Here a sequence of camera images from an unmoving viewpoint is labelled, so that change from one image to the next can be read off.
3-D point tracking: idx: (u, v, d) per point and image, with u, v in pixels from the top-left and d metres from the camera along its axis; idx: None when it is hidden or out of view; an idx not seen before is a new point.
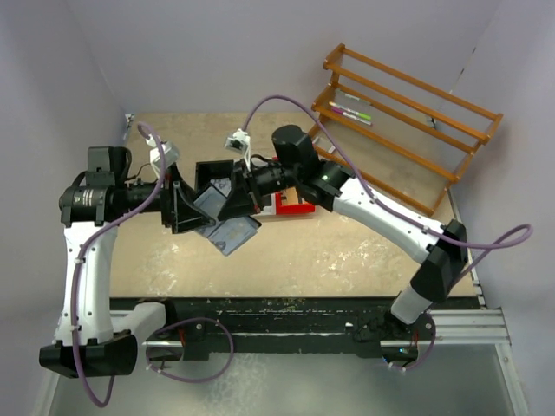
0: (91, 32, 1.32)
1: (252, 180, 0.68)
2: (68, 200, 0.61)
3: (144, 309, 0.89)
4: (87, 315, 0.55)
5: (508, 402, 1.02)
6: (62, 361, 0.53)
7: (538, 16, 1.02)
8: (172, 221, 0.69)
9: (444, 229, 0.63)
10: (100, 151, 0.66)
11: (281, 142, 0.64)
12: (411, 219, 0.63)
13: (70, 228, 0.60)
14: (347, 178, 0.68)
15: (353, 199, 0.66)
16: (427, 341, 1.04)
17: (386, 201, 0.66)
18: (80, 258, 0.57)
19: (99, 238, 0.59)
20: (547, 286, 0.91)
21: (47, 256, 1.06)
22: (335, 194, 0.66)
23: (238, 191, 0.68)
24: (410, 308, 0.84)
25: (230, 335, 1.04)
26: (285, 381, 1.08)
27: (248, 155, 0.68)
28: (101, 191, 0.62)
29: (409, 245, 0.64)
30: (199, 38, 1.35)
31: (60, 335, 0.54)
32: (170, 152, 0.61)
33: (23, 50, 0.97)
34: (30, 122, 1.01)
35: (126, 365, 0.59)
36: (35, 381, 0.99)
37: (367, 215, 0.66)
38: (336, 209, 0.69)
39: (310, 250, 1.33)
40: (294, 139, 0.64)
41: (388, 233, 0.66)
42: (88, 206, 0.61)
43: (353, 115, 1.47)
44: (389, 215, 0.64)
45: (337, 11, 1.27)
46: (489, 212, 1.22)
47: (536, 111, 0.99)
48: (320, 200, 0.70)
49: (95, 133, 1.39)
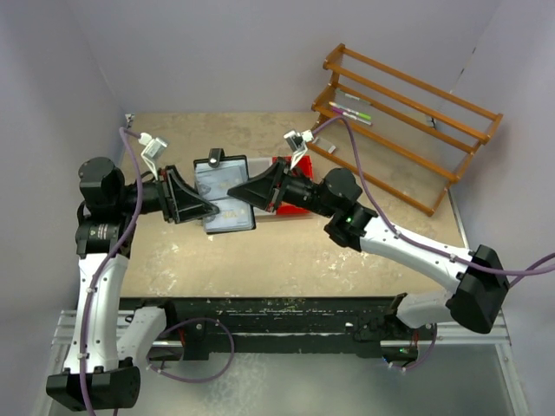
0: (90, 30, 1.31)
1: (286, 180, 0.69)
2: (83, 233, 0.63)
3: (143, 320, 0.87)
4: (95, 344, 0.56)
5: (508, 402, 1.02)
6: (68, 391, 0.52)
7: (538, 17, 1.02)
8: (173, 211, 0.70)
9: (473, 255, 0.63)
10: (94, 190, 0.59)
11: (337, 192, 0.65)
12: (437, 250, 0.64)
13: (84, 260, 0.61)
14: (369, 218, 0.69)
15: (377, 237, 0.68)
16: (427, 341, 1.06)
17: (408, 235, 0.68)
18: (92, 287, 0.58)
19: (109, 268, 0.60)
20: (547, 286, 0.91)
21: (47, 257, 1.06)
22: (360, 235, 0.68)
23: (267, 179, 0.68)
24: (418, 315, 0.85)
25: (230, 334, 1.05)
26: (286, 381, 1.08)
27: (298, 158, 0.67)
28: (114, 225, 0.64)
29: (440, 276, 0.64)
30: (199, 38, 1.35)
31: (68, 362, 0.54)
32: (156, 141, 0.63)
33: (22, 48, 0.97)
34: (29, 121, 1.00)
35: (128, 395, 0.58)
36: (35, 382, 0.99)
37: (393, 250, 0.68)
38: (363, 248, 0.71)
39: (310, 250, 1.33)
40: (348, 192, 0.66)
41: (419, 266, 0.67)
42: (104, 241, 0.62)
43: (353, 114, 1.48)
44: (415, 249, 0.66)
45: (338, 11, 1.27)
46: (489, 213, 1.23)
47: (536, 112, 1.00)
48: (346, 241, 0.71)
49: (94, 133, 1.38)
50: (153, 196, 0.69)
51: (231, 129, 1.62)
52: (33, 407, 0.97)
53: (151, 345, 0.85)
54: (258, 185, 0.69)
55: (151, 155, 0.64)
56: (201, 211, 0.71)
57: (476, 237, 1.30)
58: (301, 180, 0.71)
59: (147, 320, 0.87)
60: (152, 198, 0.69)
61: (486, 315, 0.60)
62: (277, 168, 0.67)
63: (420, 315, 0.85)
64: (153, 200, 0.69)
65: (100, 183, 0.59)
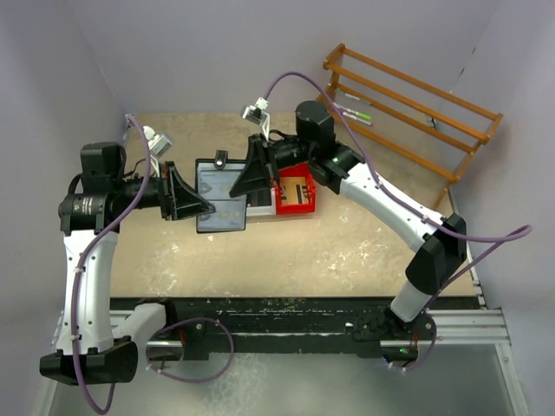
0: (90, 30, 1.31)
1: (271, 152, 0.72)
2: (68, 207, 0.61)
3: (143, 312, 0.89)
4: (87, 325, 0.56)
5: (508, 402, 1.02)
6: (63, 372, 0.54)
7: (538, 18, 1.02)
8: (171, 209, 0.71)
9: (444, 221, 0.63)
10: (93, 154, 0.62)
11: (305, 118, 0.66)
12: (412, 208, 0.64)
13: (69, 237, 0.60)
14: (356, 164, 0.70)
15: (358, 183, 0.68)
16: (427, 341, 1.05)
17: (390, 188, 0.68)
18: (80, 267, 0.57)
19: (98, 247, 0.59)
20: (547, 288, 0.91)
21: (47, 257, 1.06)
22: (342, 176, 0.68)
23: (255, 162, 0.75)
24: (410, 306, 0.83)
25: (230, 334, 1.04)
26: (286, 380, 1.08)
27: (266, 126, 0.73)
28: (101, 198, 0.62)
29: (408, 233, 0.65)
30: (199, 39, 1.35)
31: (60, 345, 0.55)
32: (160, 137, 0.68)
33: (23, 50, 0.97)
34: (30, 123, 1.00)
35: (127, 371, 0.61)
36: (36, 380, 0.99)
37: (370, 200, 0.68)
38: (342, 192, 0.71)
39: (310, 250, 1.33)
40: (318, 117, 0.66)
41: (390, 221, 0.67)
42: (88, 215, 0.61)
43: (353, 114, 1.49)
44: (392, 202, 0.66)
45: (338, 11, 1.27)
46: (489, 212, 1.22)
47: (536, 112, 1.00)
48: (328, 182, 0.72)
49: (94, 133, 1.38)
50: (151, 192, 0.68)
51: (231, 129, 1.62)
52: (33, 407, 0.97)
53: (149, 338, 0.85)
54: (251, 172, 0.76)
55: (155, 152, 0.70)
56: (197, 209, 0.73)
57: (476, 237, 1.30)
58: (281, 146, 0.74)
59: (146, 311, 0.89)
60: (150, 193, 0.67)
61: (437, 279, 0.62)
62: (256, 148, 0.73)
63: (409, 303, 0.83)
64: (151, 196, 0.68)
65: (102, 150, 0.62)
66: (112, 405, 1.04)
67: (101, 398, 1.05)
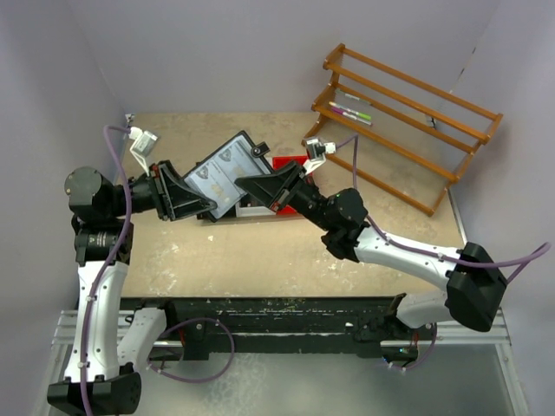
0: (90, 29, 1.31)
1: (297, 185, 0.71)
2: (82, 240, 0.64)
3: (143, 322, 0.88)
4: (95, 353, 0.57)
5: (508, 401, 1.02)
6: (69, 399, 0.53)
7: (538, 19, 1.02)
8: (168, 209, 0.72)
9: (460, 254, 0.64)
10: (82, 206, 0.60)
11: (348, 216, 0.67)
12: (426, 250, 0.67)
13: (83, 267, 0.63)
14: (363, 230, 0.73)
15: (369, 244, 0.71)
16: (427, 341, 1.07)
17: (398, 238, 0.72)
18: (92, 295, 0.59)
19: (108, 276, 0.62)
20: (547, 287, 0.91)
21: (47, 258, 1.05)
22: (354, 244, 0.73)
23: (277, 178, 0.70)
24: (417, 316, 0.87)
25: (230, 335, 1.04)
26: (287, 381, 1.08)
27: (314, 165, 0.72)
28: (114, 234, 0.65)
29: (432, 276, 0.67)
30: (199, 38, 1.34)
31: (68, 371, 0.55)
32: (145, 134, 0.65)
33: (23, 49, 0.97)
34: (30, 122, 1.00)
35: (129, 402, 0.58)
36: (36, 381, 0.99)
37: (386, 258, 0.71)
38: (361, 257, 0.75)
39: (310, 249, 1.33)
40: (356, 215, 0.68)
41: (410, 269, 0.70)
42: (103, 248, 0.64)
43: (353, 115, 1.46)
44: (406, 252, 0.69)
45: (338, 11, 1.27)
46: (489, 214, 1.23)
47: (536, 113, 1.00)
48: (344, 254, 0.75)
49: (95, 133, 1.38)
50: (146, 194, 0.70)
51: (231, 129, 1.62)
52: (33, 407, 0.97)
53: (151, 347, 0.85)
54: (270, 184, 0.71)
55: (140, 150, 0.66)
56: (197, 206, 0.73)
57: (476, 237, 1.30)
58: (309, 188, 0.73)
59: (147, 322, 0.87)
60: (145, 196, 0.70)
61: (485, 313, 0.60)
62: (292, 171, 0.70)
63: (424, 314, 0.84)
64: (146, 198, 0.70)
65: (91, 199, 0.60)
66: None
67: None
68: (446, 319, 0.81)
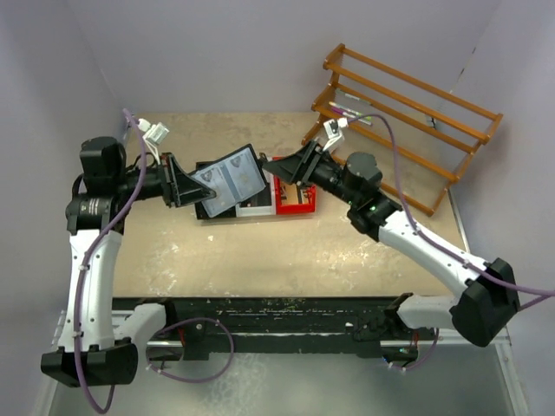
0: (90, 30, 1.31)
1: (315, 159, 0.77)
2: (74, 209, 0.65)
3: (144, 311, 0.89)
4: (89, 321, 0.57)
5: (508, 402, 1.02)
6: (63, 368, 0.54)
7: (538, 19, 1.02)
8: (173, 195, 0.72)
9: (487, 266, 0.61)
10: (93, 156, 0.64)
11: (355, 172, 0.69)
12: (452, 253, 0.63)
13: (75, 236, 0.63)
14: (394, 211, 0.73)
15: (396, 229, 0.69)
16: (428, 341, 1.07)
17: (429, 233, 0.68)
18: (84, 264, 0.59)
19: (102, 244, 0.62)
20: (547, 288, 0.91)
21: (47, 258, 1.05)
22: (380, 224, 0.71)
23: (296, 157, 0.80)
24: (422, 318, 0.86)
25: (230, 335, 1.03)
26: (286, 380, 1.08)
27: (331, 141, 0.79)
28: (107, 200, 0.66)
29: (449, 280, 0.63)
30: (199, 38, 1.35)
31: (62, 341, 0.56)
32: (159, 126, 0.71)
33: (23, 50, 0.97)
34: (30, 122, 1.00)
35: (126, 373, 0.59)
36: (35, 381, 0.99)
37: (411, 247, 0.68)
38: (382, 239, 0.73)
39: (310, 249, 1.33)
40: (368, 172, 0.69)
41: (430, 266, 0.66)
42: (94, 215, 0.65)
43: (353, 114, 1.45)
44: (432, 248, 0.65)
45: (338, 12, 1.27)
46: (489, 214, 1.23)
47: (535, 113, 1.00)
48: (367, 229, 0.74)
49: (94, 133, 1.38)
50: (153, 182, 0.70)
51: (231, 129, 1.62)
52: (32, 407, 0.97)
53: (148, 337, 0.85)
54: (290, 162, 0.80)
55: (153, 139, 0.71)
56: (198, 195, 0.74)
57: (476, 237, 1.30)
58: (329, 165, 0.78)
59: (147, 311, 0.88)
60: (153, 184, 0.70)
61: (488, 328, 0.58)
62: (308, 147, 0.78)
63: (427, 317, 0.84)
64: (153, 185, 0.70)
65: (101, 151, 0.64)
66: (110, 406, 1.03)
67: (99, 399, 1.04)
68: (448, 326, 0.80)
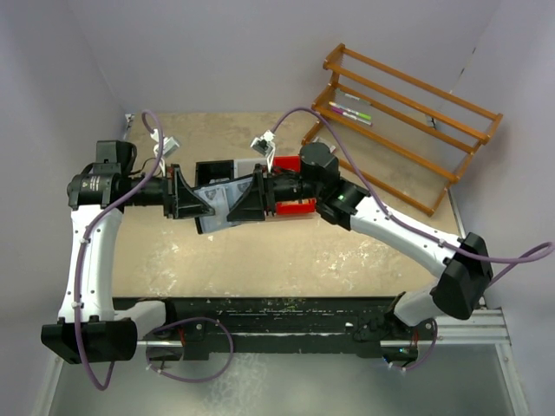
0: (89, 29, 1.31)
1: (270, 184, 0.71)
2: (75, 185, 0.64)
3: (147, 303, 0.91)
4: (89, 294, 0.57)
5: (507, 401, 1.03)
6: (64, 340, 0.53)
7: (538, 20, 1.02)
8: (173, 207, 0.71)
9: (461, 242, 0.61)
10: (107, 145, 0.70)
11: (310, 163, 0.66)
12: (427, 234, 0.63)
13: (77, 211, 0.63)
14: (362, 198, 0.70)
15: (368, 216, 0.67)
16: (428, 341, 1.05)
17: (401, 217, 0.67)
18: (86, 238, 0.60)
19: (104, 220, 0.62)
20: (547, 289, 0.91)
21: (47, 258, 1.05)
22: (350, 212, 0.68)
23: (253, 192, 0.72)
24: (414, 313, 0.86)
25: (230, 335, 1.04)
26: (287, 380, 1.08)
27: (270, 159, 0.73)
28: (107, 178, 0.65)
29: (427, 260, 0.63)
30: (199, 38, 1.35)
31: (62, 313, 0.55)
32: (169, 141, 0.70)
33: (22, 50, 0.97)
34: (30, 123, 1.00)
35: (127, 349, 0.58)
36: (33, 381, 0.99)
37: (384, 232, 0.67)
38: (353, 227, 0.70)
39: (310, 249, 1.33)
40: (323, 161, 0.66)
41: (405, 249, 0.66)
42: (95, 192, 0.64)
43: (353, 115, 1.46)
44: (406, 230, 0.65)
45: (338, 11, 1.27)
46: (489, 213, 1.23)
47: (535, 113, 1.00)
48: (337, 219, 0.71)
49: (94, 133, 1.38)
50: (156, 191, 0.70)
51: (231, 129, 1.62)
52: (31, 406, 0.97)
53: (146, 334, 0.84)
54: (250, 200, 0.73)
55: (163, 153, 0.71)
56: (197, 211, 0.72)
57: None
58: (284, 178, 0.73)
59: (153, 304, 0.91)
60: (154, 191, 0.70)
61: (468, 301, 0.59)
62: (257, 179, 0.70)
63: (420, 311, 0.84)
64: (154, 194, 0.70)
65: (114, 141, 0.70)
66: (109, 406, 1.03)
67: (98, 400, 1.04)
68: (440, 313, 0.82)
